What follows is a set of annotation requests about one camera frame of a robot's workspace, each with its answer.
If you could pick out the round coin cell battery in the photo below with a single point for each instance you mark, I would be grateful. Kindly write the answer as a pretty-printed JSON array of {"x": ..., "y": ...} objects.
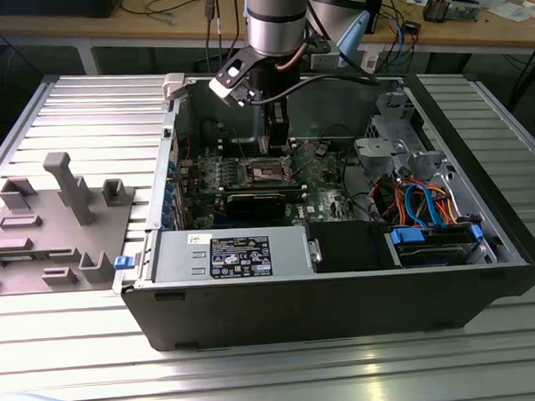
[{"x": 321, "y": 150}]

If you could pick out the CPU socket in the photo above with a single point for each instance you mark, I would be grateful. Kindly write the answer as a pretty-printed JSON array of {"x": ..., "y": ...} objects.
[{"x": 266, "y": 176}]

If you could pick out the white paper tag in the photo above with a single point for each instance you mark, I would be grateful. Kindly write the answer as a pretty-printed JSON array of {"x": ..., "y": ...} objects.
[{"x": 370, "y": 63}]

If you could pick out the wooden desk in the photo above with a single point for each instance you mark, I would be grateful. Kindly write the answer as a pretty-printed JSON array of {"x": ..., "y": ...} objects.
[{"x": 153, "y": 25}]

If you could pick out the silver metal drive cage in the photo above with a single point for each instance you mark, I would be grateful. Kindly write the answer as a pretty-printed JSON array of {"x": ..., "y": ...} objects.
[{"x": 376, "y": 149}]

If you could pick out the black PC case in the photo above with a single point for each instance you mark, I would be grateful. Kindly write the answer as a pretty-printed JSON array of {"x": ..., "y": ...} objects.
[{"x": 299, "y": 310}]

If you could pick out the metal CPU cooler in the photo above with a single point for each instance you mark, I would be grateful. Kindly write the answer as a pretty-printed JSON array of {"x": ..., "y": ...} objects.
[{"x": 437, "y": 9}]

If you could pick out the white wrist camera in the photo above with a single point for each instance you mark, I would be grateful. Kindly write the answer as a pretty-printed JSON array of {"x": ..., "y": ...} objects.
[{"x": 224, "y": 84}]

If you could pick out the silver topped CPU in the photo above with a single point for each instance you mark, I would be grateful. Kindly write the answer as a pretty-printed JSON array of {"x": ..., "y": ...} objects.
[{"x": 264, "y": 146}]

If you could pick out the grey power supply unit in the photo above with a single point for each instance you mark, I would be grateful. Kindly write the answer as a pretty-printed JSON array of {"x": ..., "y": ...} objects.
[{"x": 177, "y": 257}]

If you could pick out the blue expansion slot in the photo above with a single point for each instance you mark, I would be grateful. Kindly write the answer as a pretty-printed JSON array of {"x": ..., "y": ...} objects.
[{"x": 221, "y": 221}]

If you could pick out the grey parts rack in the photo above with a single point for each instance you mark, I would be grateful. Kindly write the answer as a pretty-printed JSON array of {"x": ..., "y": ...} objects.
[{"x": 51, "y": 236}]

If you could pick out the black RAM slot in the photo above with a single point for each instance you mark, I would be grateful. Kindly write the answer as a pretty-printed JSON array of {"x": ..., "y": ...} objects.
[
  {"x": 251, "y": 144},
  {"x": 267, "y": 191},
  {"x": 251, "y": 153}
]

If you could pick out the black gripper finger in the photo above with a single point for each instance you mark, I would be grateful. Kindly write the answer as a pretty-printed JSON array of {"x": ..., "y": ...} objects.
[{"x": 278, "y": 129}]

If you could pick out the black plastic shroud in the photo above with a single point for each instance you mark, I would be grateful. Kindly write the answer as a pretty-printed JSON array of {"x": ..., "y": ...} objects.
[{"x": 345, "y": 246}]

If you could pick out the black box on desk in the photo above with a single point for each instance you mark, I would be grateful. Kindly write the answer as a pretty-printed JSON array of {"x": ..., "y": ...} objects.
[{"x": 50, "y": 8}]

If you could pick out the hard disk in blue carrier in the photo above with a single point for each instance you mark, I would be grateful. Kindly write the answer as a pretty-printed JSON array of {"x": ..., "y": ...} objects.
[{"x": 429, "y": 251}]

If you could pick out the black graphics card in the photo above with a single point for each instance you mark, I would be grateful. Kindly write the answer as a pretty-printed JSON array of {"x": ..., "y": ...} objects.
[{"x": 254, "y": 206}]

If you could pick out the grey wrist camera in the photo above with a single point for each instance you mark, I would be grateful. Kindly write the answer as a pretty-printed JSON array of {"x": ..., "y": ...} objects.
[{"x": 321, "y": 60}]

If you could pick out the blue release latch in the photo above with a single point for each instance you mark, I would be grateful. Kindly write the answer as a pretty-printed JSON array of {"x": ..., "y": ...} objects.
[{"x": 121, "y": 263}]

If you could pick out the green motherboard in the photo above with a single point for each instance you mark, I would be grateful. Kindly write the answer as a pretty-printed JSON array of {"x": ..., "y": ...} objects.
[{"x": 325, "y": 198}]

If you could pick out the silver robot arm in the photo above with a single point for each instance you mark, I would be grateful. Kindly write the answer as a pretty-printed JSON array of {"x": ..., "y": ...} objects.
[{"x": 277, "y": 27}]

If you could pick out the tall black box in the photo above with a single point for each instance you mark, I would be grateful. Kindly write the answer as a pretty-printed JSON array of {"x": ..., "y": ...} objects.
[{"x": 376, "y": 0}]

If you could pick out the grey electronic device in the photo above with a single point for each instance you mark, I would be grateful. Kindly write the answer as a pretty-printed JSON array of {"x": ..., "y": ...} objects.
[{"x": 463, "y": 10}]

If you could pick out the small black adapter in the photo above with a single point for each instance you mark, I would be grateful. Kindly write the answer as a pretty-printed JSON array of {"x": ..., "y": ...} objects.
[{"x": 411, "y": 27}]

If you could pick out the white papers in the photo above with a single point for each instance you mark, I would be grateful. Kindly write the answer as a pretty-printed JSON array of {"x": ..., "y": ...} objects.
[{"x": 514, "y": 11}]

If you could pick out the pale grey case latch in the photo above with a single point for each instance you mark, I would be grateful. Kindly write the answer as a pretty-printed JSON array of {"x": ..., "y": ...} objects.
[{"x": 173, "y": 84}]

